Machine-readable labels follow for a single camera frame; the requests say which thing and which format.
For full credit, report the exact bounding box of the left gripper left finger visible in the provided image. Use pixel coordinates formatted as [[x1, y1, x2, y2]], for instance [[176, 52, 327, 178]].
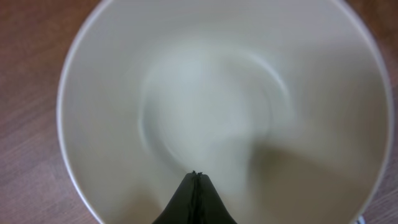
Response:
[[153, 171, 197, 224]]

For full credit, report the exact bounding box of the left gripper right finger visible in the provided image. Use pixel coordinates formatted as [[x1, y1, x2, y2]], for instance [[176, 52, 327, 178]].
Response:
[[194, 173, 236, 224]]

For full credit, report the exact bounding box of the white bowl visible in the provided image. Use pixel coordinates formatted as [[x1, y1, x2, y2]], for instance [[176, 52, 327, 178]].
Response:
[[57, 0, 394, 223]]

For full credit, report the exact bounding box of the white digital kitchen scale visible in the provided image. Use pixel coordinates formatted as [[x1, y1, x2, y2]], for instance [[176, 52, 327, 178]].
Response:
[[354, 216, 366, 224]]

